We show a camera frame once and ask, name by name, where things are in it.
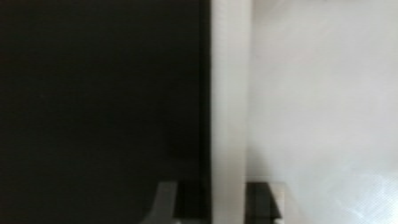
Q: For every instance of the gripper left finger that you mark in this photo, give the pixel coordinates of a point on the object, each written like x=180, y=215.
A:
x=178, y=204

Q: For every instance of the white square table top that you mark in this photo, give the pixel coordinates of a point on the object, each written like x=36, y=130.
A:
x=304, y=108

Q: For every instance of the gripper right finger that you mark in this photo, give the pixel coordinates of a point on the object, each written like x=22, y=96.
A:
x=262, y=210

